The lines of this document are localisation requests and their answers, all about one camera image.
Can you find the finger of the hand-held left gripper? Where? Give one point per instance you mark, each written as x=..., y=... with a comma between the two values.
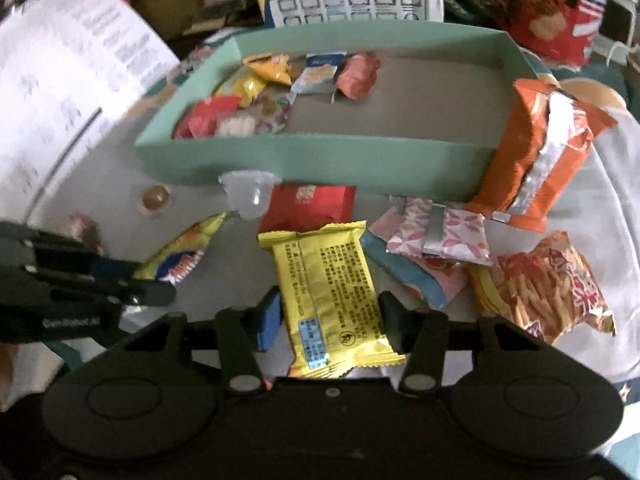
x=75, y=255
x=145, y=294

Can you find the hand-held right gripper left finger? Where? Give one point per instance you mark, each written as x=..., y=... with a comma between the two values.
x=270, y=320

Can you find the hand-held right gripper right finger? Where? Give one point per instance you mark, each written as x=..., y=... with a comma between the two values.
x=392, y=322

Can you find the cartoon print candy packet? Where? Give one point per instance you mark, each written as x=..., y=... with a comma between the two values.
x=84, y=229

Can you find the yellow foil snack packet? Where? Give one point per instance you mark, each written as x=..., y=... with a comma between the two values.
x=185, y=252

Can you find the large yellow snack packet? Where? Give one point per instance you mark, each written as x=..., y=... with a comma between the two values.
x=325, y=290

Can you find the small red snack packet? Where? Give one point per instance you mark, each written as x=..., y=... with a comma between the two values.
x=205, y=115

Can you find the white pink candy packet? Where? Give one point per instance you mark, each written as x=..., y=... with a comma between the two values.
x=235, y=126

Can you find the pink speckled snack packet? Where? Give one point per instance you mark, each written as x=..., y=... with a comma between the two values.
x=274, y=110

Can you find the green cardboard box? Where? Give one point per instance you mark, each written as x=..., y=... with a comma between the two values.
x=400, y=100

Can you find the yellow candy packet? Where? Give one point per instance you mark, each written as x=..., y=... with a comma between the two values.
x=245, y=87

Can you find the salmon red snack packet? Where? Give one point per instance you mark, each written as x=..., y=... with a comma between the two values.
x=357, y=77

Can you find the blue white snack packet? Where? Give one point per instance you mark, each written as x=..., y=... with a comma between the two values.
x=315, y=75

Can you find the teal edged pink packet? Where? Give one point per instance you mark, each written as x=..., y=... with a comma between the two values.
x=400, y=267

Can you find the brown candy in clear cup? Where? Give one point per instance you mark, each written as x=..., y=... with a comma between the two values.
x=152, y=199

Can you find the pink patterned snack packet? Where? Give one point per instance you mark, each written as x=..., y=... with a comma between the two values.
x=460, y=240

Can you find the clear jelly cup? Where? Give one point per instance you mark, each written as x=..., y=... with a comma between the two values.
x=247, y=192

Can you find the fries print snack bag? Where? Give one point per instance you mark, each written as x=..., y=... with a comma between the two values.
x=540, y=290

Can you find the white instruction sheet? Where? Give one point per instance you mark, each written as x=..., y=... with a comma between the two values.
x=65, y=85

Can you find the orange snack bag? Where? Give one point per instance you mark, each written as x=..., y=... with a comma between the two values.
x=520, y=160

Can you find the printed blanket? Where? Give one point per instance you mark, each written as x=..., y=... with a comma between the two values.
x=620, y=170

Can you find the red cookie tin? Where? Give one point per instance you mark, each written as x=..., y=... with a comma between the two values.
x=545, y=15

